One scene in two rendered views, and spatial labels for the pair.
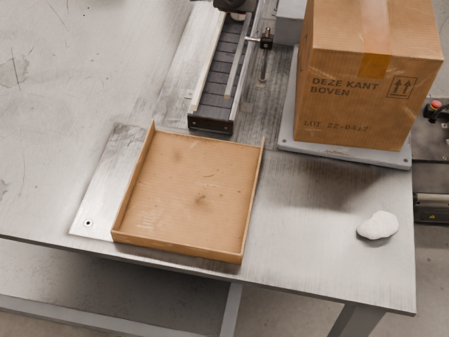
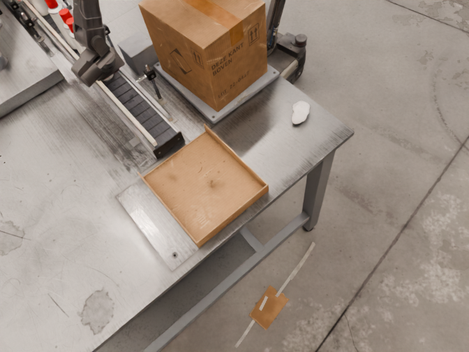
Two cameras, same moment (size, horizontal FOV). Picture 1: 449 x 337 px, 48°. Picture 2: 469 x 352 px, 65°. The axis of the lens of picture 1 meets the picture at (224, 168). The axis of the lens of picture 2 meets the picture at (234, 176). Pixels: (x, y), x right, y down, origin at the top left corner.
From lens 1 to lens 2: 0.36 m
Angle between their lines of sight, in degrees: 22
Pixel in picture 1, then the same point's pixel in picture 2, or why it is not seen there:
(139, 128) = (132, 185)
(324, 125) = (228, 89)
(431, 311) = not seen: hidden behind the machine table
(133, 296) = (195, 282)
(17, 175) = (100, 279)
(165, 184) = (185, 196)
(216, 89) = (150, 124)
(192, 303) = (225, 251)
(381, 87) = (245, 42)
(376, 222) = (299, 111)
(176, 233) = (223, 210)
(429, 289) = not seen: hidden behind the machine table
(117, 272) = not seen: hidden behind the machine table
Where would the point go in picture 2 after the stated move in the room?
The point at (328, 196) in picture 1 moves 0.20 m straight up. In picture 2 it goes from (263, 121) to (260, 78)
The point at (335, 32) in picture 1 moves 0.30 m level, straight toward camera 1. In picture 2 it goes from (202, 32) to (269, 97)
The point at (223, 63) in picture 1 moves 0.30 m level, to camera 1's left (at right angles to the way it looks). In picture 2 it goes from (134, 108) to (62, 171)
